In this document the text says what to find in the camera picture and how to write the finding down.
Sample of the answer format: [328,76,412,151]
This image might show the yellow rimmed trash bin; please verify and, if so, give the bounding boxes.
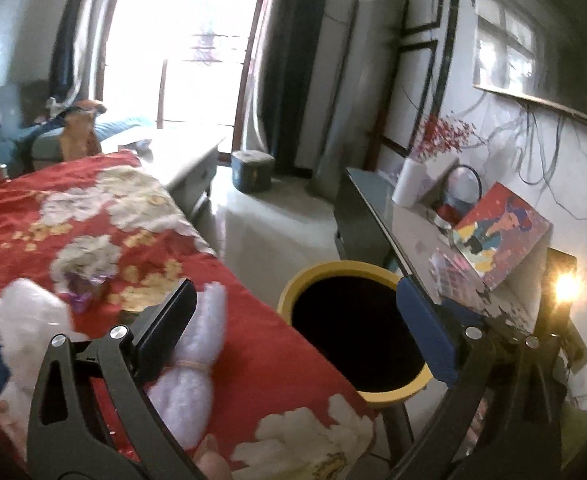
[277,260,432,410]

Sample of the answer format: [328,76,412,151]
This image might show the person's left hand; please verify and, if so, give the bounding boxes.
[193,434,233,480]

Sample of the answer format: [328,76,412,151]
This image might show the bead organiser box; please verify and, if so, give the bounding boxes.
[429,248,484,309]

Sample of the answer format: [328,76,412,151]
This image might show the purple candy wrapper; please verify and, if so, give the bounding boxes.
[65,272,110,314]

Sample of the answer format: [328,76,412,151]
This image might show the colourful painted canvas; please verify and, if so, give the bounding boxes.
[452,182,551,290]

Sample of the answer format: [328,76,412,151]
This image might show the red floral blanket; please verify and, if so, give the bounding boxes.
[0,154,375,479]

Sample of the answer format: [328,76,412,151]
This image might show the dark glass tv console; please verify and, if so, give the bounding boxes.
[332,166,580,351]

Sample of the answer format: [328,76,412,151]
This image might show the white paper towel roll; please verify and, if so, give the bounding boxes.
[392,158,428,208]

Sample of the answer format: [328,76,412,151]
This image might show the red berry branch decoration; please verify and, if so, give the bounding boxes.
[409,115,476,162]

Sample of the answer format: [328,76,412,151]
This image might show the brown paper bag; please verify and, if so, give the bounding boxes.
[58,110,102,162]

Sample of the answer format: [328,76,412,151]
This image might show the white coffee table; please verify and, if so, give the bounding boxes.
[100,126,224,220]

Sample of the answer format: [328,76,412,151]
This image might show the blue grey sofa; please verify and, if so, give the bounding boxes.
[0,80,150,179]

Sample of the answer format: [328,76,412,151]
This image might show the small blue storage stool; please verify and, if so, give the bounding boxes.
[231,150,275,194]

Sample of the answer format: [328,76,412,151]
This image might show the standing air conditioner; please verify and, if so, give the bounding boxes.
[310,0,405,202]

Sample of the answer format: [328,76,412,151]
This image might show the glass balcony door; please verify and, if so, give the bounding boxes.
[96,0,259,154]

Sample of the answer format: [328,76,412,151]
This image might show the dark green curtain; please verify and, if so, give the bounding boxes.
[258,0,326,174]

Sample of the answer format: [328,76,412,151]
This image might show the round wire frame mirror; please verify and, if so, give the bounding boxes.
[441,165,483,218]

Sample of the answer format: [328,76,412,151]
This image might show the wall mounted television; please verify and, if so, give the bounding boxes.
[473,0,587,125]

